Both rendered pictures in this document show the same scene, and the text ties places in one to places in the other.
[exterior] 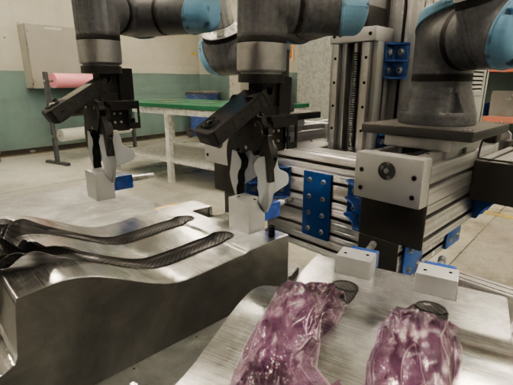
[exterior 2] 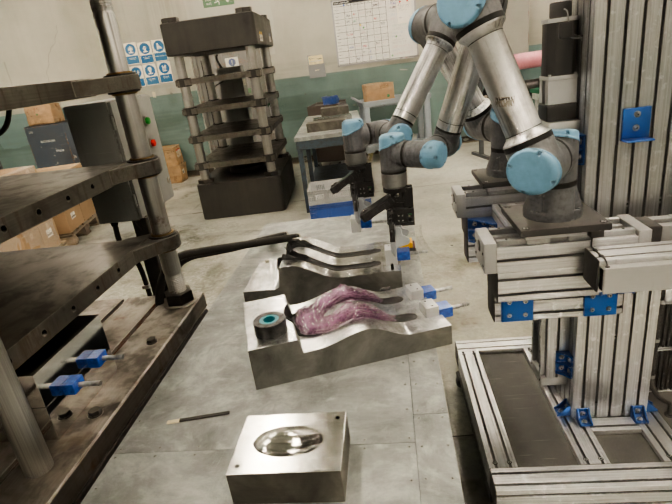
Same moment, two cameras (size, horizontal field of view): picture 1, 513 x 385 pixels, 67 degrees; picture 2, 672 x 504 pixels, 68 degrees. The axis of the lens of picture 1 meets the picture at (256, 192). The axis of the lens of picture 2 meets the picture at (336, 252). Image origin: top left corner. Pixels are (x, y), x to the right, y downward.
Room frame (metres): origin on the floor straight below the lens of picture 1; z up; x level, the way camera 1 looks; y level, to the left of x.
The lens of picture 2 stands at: (-0.44, -1.00, 1.51)
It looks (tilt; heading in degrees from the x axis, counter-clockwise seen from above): 21 degrees down; 51
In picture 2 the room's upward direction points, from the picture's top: 8 degrees counter-clockwise
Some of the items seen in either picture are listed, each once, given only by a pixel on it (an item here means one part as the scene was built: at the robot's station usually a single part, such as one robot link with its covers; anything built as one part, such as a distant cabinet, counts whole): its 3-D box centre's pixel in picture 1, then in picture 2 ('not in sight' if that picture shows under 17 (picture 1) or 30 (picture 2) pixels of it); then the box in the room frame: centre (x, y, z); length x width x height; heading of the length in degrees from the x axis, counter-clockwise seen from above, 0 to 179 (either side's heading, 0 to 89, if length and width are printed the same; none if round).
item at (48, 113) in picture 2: not in sight; (44, 113); (1.37, 7.62, 1.26); 0.42 x 0.33 x 0.29; 137
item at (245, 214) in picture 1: (267, 206); (406, 253); (0.63, -0.02, 0.91); 0.13 x 0.05 x 0.05; 133
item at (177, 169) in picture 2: not in sight; (154, 157); (2.48, 6.74, 0.42); 0.86 x 0.33 x 0.83; 137
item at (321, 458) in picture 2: not in sight; (292, 455); (-0.08, -0.35, 0.84); 0.20 x 0.15 x 0.07; 133
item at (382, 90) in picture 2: not in sight; (378, 93); (4.97, 4.24, 0.94); 0.41 x 0.33 x 0.29; 145
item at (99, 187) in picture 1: (123, 179); (369, 222); (0.76, 0.27, 0.93); 0.13 x 0.05 x 0.05; 133
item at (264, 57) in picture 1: (259, 60); (394, 179); (0.62, -0.01, 1.15); 0.08 x 0.08 x 0.05
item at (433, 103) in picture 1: (438, 98); (552, 196); (0.83, -0.38, 1.09); 0.15 x 0.15 x 0.10
